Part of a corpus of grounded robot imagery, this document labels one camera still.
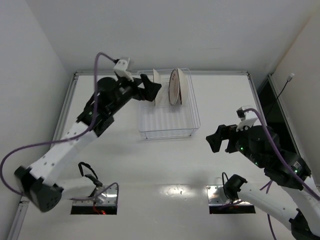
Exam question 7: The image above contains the metal left base mounting plate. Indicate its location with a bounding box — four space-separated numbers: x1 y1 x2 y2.
72 183 119 207

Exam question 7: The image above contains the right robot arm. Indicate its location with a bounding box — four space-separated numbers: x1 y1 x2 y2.
206 124 320 240

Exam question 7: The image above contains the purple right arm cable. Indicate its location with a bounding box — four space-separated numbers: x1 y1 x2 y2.
214 107 320 240

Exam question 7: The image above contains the metal base mounting plate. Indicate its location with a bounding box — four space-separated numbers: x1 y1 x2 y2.
206 184 252 207
72 183 119 207

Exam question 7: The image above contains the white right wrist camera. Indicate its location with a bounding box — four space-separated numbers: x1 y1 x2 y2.
236 105 258 132

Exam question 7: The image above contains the black cable at left base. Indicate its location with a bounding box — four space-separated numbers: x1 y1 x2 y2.
77 161 103 187

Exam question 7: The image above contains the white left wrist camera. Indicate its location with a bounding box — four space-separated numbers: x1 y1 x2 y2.
113 57 134 82

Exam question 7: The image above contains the black cable at base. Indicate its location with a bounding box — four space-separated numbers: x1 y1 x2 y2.
221 171 233 201
77 161 103 187

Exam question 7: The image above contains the black wall cable white plug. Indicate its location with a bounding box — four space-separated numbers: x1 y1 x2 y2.
265 73 295 119

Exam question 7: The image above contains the white ribbed plate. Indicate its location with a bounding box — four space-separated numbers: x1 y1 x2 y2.
152 69 165 107

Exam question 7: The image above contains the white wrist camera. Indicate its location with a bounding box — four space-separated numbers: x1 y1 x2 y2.
236 105 258 132
113 57 134 82

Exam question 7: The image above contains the metal right base mounting plate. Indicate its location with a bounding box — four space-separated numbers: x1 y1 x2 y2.
206 184 252 207

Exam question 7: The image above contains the flower pattern brown rim plate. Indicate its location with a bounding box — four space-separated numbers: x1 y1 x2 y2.
177 68 189 105

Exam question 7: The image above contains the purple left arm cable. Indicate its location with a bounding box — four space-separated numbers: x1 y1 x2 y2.
0 51 120 201

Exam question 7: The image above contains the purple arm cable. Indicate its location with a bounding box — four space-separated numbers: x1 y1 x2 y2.
214 107 320 240
0 51 120 201

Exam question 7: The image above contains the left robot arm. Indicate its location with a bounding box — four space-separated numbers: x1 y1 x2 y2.
14 74 162 213

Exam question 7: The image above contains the black cable at right base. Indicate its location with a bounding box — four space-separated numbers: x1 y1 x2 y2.
221 171 233 201

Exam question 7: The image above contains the white plate orange sunburst print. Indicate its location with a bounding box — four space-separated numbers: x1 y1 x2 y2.
168 68 180 106

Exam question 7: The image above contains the white wire dish rack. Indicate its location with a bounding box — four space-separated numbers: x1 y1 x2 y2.
138 68 201 140

